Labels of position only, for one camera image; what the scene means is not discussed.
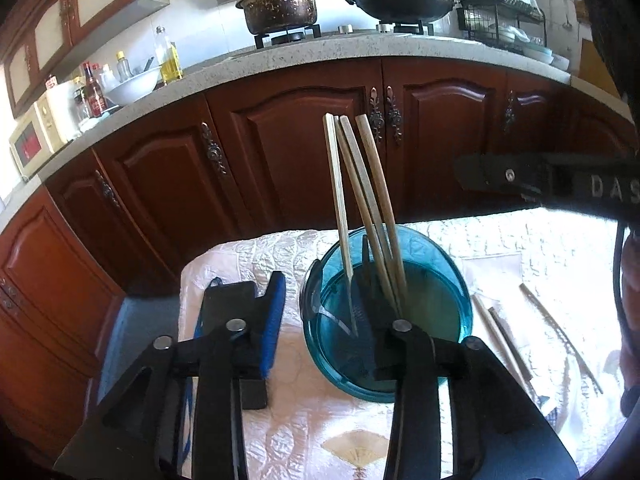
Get white quilted tablecloth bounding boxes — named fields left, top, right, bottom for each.
left=177, top=207, right=632, bottom=480

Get white utensil holder blue rim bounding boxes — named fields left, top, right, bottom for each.
left=299, top=225, right=474, bottom=404

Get worn metal cooking pot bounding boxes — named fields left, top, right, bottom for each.
left=236, top=0, right=322, bottom=36

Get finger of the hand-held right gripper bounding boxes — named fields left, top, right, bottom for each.
left=452, top=153, right=552, bottom=196

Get wooden chopstick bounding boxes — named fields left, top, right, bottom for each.
left=355, top=114, right=409, bottom=312
left=323, top=113, right=355, bottom=282
left=489, top=307, right=532, bottom=367
left=519, top=283, right=604, bottom=395
left=334, top=115, right=402, bottom=319
left=471, top=293, right=534, bottom=387

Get black wire dish rack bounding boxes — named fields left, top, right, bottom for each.
left=457, top=0, right=547, bottom=52

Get black wok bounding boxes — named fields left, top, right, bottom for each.
left=345, top=0, right=457, bottom=25

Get white mixing bowl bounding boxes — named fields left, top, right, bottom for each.
left=105, top=65, right=164, bottom=106

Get stacked pale dishes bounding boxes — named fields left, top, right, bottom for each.
left=519, top=42, right=571, bottom=72

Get brown wooden wall cabinet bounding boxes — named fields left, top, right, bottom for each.
left=0, top=0, right=171, bottom=119

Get yellow cooking oil bottle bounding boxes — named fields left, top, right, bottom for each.
left=153, top=26, right=185, bottom=86

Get cream microwave oven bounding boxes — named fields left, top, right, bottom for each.
left=9, top=95, right=69, bottom=180

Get brown wooden base cabinet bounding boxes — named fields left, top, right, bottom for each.
left=0, top=57, right=640, bottom=461

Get gas stove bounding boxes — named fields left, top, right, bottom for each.
left=252, top=19, right=451, bottom=51

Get speckled stone countertop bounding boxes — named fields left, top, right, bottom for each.
left=0, top=30, right=575, bottom=233

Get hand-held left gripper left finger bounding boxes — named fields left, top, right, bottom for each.
left=52, top=271, right=288, bottom=480

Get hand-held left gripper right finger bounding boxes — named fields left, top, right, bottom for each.
left=359, top=287, right=581, bottom=480

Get black smartphone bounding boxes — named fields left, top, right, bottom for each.
left=199, top=280, right=271, bottom=411

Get blue lanyard strap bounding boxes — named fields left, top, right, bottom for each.
left=181, top=276, right=224, bottom=467

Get dark sauce bottle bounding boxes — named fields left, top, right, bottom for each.
left=82, top=62, right=109, bottom=119

